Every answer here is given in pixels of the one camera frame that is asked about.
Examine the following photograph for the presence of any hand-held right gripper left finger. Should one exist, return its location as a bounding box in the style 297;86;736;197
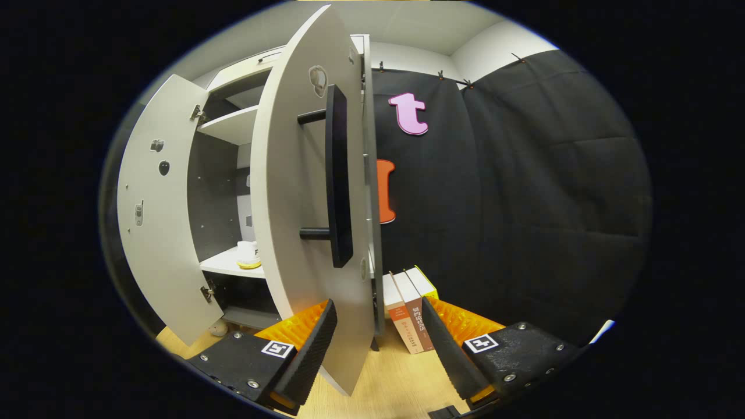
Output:
186;299;338;415

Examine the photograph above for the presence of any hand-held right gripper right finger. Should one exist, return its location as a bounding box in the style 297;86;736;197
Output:
420;297;583;408

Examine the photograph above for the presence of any white striped canvas shoe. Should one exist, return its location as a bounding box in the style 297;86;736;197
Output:
236;240;262;270

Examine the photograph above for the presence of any white shoe cabinet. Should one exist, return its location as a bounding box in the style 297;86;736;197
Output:
189;34;386;353

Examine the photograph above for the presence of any white cabinet door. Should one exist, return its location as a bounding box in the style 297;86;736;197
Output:
116;74;225;347
249;3;379;397

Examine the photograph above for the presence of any white and orange book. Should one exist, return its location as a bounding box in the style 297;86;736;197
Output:
381;274;424;356

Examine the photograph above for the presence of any white and yellow book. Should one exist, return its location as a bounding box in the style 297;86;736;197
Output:
406;266;440;301

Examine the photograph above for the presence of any black door handle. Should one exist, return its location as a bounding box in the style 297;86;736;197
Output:
297;84;354;268

